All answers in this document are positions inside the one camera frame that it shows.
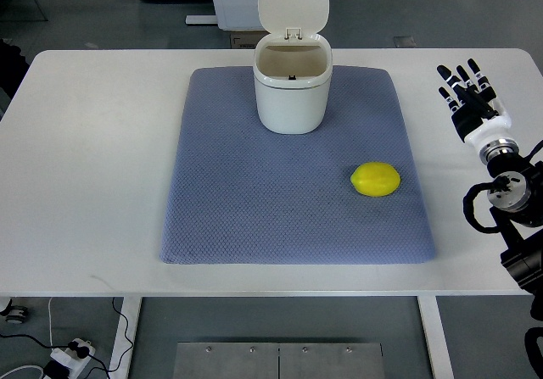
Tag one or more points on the white power strip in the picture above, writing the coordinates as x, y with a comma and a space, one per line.
69, 362

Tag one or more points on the blue quilted mat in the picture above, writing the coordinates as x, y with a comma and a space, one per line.
241, 194

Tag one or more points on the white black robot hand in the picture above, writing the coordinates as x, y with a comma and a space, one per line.
473, 103

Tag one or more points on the black object at left edge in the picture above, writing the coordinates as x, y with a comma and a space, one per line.
14, 68

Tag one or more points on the grey metal floor plate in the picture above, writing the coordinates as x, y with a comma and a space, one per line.
279, 360

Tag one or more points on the cardboard box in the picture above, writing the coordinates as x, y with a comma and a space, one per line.
245, 39

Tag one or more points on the right white table leg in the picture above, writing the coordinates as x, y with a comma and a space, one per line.
438, 353

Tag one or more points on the caster wheel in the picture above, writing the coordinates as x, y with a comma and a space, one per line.
11, 312

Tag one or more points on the yellow lemon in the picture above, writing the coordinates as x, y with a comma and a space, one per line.
375, 179

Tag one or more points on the white trash bin with lid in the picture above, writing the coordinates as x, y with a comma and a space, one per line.
293, 65

